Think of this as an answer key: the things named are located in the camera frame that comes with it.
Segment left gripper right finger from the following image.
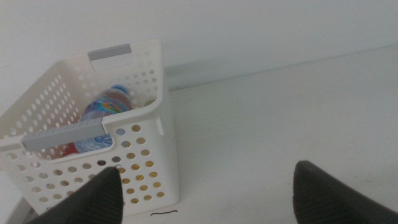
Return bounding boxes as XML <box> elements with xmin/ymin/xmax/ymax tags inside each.
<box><xmin>292</xmin><ymin>160</ymin><xmax>398</xmax><ymax>224</ymax></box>

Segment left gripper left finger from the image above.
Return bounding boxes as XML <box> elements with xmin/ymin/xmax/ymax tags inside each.
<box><xmin>26</xmin><ymin>167</ymin><xmax>124</xmax><ymax>224</ymax></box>

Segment red cola can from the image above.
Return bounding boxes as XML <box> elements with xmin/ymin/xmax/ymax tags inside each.
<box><xmin>62</xmin><ymin>142</ymin><xmax>80</xmax><ymax>158</ymax></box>

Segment small water bottle blue cap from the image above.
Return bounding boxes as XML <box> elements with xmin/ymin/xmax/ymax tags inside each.
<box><xmin>73</xmin><ymin>84</ymin><xmax>132</xmax><ymax>154</ymax></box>

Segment white perforated plastic basket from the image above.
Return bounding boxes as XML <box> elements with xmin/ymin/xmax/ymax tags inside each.
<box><xmin>0</xmin><ymin>39</ymin><xmax>180</xmax><ymax>218</ymax></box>

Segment thin black wire scrap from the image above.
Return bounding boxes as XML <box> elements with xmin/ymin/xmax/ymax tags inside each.
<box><xmin>150</xmin><ymin>210</ymin><xmax>178</xmax><ymax>217</ymax></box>

